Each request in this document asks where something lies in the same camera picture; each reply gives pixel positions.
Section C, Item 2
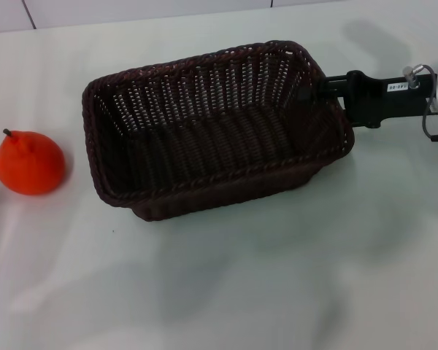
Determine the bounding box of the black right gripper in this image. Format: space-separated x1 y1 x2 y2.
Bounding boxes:
297 69 438 131

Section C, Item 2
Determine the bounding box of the dark brown woven basket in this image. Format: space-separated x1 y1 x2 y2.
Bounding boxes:
80 40 356 222

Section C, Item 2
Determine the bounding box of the orange toy fruit with stem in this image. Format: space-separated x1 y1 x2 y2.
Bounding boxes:
0 128 66 197

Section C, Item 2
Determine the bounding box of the silver cable connector plug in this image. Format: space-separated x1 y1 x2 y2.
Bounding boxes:
401 64 420 91

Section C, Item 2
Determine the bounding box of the grey thin cable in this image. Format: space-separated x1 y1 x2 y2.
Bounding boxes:
415 63 438 144

